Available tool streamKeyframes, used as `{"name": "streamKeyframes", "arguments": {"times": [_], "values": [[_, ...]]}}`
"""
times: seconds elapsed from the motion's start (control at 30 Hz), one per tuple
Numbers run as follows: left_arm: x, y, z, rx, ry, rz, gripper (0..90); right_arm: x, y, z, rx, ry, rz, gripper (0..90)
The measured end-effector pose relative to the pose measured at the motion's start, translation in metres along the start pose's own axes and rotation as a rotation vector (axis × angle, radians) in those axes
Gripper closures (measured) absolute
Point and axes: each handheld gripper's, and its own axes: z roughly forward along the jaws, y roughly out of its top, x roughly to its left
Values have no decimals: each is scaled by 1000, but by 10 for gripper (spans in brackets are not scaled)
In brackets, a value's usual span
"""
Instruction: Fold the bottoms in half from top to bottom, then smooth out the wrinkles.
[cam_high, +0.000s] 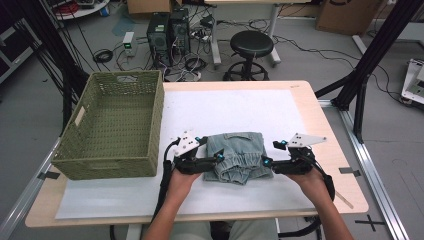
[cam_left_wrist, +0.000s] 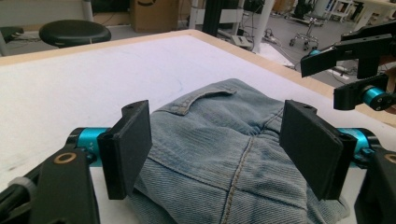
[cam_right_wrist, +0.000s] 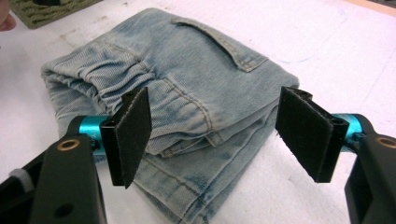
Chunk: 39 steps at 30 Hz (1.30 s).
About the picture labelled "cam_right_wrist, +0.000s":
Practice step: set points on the white foam mat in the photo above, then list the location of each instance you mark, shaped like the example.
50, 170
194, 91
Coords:
327, 56

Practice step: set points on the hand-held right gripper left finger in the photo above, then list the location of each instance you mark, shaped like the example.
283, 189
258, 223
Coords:
127, 137

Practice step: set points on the light blue denim skirt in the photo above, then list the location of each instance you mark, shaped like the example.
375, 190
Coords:
186, 62

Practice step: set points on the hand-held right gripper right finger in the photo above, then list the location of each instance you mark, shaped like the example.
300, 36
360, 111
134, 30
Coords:
308, 133

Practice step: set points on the green woven basket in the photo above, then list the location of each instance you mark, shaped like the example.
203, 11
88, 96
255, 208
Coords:
46, 15

